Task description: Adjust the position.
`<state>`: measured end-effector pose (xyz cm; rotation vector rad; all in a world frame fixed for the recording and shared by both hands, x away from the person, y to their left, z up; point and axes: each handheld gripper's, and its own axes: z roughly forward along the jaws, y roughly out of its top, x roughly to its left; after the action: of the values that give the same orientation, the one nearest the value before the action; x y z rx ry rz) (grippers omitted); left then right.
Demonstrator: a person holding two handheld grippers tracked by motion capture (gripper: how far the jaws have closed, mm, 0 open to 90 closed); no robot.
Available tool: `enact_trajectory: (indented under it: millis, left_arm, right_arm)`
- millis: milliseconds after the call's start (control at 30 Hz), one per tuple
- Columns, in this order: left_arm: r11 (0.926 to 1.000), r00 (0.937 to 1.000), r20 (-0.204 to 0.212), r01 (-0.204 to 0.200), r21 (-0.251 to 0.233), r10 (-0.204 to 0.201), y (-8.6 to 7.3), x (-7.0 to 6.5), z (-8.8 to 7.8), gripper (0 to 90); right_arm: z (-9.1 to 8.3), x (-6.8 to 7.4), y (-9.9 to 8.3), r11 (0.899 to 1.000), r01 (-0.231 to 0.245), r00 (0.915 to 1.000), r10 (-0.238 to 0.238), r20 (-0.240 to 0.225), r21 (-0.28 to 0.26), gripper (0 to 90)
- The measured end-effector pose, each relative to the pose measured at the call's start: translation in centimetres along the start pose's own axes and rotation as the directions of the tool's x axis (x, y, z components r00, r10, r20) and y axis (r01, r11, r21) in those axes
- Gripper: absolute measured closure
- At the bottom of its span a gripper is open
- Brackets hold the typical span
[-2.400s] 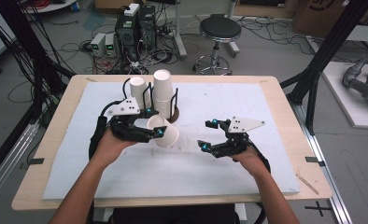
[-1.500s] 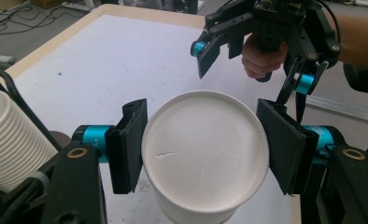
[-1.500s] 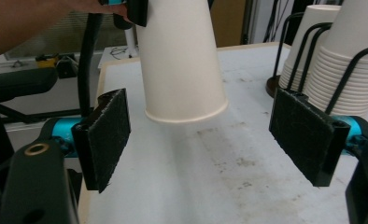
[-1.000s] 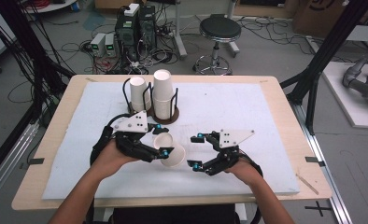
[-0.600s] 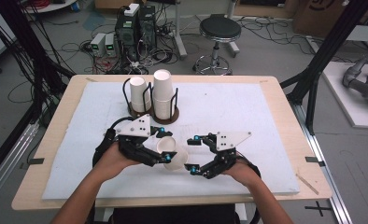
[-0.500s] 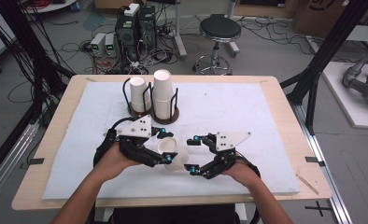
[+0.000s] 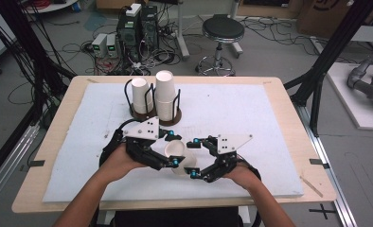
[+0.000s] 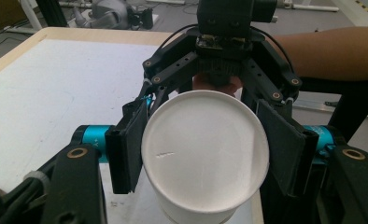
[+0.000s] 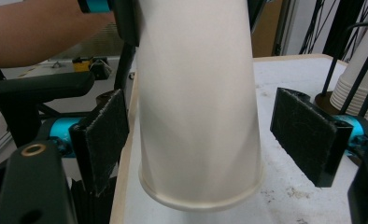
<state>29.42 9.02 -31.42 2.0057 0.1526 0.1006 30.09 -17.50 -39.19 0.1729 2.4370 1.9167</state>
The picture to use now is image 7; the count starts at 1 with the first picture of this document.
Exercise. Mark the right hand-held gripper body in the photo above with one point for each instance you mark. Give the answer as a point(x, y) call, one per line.
point(228, 148)

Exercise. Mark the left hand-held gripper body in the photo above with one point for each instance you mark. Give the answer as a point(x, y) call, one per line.
point(142, 130)

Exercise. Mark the white paper cup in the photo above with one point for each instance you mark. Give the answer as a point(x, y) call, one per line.
point(187, 162)
point(174, 148)

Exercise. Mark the short stack of white cups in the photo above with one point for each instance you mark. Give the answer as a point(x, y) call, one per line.
point(141, 94)

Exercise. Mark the tall stack of white cups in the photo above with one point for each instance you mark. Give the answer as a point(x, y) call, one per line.
point(165, 94)

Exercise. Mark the person's right hand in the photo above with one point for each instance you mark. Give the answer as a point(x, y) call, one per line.
point(243, 176)

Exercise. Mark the person's left hand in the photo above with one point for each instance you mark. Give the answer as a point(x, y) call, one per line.
point(124, 162)

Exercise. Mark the white foam mat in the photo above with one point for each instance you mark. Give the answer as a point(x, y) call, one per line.
point(238, 110)

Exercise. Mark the person's dark clothing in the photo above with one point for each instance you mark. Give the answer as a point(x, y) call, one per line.
point(175, 217)

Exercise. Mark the grey bench power supply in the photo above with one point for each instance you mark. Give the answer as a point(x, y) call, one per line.
point(111, 45)
point(98, 45)

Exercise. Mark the black computer tower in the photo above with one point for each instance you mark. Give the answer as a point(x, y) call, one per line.
point(129, 34)
point(150, 25)

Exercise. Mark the grey metal desk leg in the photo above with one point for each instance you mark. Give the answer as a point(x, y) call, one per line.
point(182, 34)

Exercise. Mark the black round stool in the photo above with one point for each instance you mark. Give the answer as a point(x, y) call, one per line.
point(223, 30)

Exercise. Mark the white power adapter box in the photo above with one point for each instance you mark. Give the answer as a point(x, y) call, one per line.
point(133, 10)

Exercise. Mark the white floor platform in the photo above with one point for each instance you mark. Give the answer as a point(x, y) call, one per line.
point(348, 104)

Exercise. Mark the white round table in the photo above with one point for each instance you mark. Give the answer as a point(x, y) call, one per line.
point(52, 6)

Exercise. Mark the brown cardboard box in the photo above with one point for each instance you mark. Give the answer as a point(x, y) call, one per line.
point(323, 19)

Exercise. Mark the aluminium floor rail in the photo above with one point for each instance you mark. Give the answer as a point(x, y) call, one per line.
point(8, 164)
point(329, 176)

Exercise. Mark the black metal frame post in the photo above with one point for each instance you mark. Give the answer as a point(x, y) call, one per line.
point(329, 53)

